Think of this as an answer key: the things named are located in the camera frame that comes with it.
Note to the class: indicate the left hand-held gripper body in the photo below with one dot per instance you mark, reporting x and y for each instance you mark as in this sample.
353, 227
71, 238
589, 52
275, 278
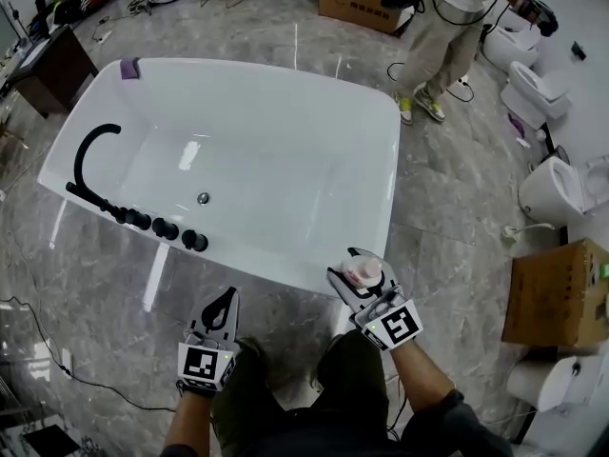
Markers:
204, 364

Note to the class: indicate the person's right forearm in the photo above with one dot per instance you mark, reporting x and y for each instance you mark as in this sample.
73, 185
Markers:
423, 374

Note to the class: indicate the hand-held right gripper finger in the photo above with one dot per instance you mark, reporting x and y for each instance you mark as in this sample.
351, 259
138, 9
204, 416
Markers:
391, 279
345, 293

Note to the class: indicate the person's dark trousers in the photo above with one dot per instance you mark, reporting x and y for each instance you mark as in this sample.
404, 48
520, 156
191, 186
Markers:
352, 379

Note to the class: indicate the white bathtub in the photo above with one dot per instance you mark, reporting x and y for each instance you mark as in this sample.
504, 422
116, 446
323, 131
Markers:
266, 150

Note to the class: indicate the dark wooden table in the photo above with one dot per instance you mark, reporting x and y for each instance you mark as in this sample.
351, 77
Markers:
57, 69

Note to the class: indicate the white toilet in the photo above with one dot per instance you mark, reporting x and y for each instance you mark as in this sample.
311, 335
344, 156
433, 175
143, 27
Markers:
533, 91
556, 383
511, 45
552, 191

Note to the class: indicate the black faucet spout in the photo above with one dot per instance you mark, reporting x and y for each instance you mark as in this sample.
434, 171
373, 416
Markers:
88, 160

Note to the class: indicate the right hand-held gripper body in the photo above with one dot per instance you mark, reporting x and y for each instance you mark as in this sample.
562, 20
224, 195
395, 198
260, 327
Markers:
395, 324

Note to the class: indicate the small purple cloth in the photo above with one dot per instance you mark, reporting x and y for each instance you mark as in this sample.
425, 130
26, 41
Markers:
517, 125

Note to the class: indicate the person's left forearm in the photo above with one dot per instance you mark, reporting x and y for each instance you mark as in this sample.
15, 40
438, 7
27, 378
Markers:
188, 422

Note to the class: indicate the person's dark top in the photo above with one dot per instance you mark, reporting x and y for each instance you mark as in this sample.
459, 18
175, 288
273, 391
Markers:
442, 431

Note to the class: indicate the black faucet knob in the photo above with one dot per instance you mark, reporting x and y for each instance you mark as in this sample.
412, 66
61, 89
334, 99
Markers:
165, 229
195, 240
133, 218

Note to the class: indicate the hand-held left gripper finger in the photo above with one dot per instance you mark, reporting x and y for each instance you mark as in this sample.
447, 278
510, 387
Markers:
209, 319
230, 317

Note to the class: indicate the cardboard box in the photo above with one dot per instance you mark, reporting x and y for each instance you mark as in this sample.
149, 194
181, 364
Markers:
556, 298
357, 0

